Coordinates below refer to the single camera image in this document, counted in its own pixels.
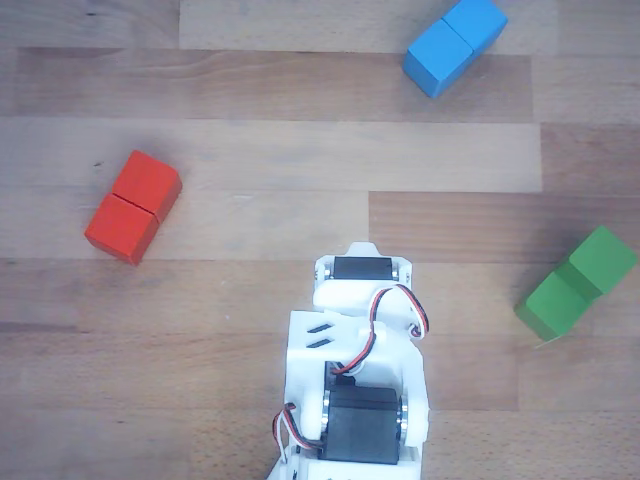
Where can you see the white moving gripper finger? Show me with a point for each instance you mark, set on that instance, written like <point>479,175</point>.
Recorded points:
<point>362,249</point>

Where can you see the long red wooden block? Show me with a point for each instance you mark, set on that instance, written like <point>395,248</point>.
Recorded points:
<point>130,210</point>

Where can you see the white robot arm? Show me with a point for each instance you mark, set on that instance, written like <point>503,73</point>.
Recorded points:
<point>310,370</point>

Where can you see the long blue wooden block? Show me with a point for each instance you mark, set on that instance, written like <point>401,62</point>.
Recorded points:
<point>450,45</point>

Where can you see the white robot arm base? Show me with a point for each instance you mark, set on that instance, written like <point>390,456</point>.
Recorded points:
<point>282,470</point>

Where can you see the small green wooden cube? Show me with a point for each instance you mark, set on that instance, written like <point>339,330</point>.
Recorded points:
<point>605,260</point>

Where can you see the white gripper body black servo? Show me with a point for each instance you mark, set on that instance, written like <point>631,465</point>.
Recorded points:
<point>358,268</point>

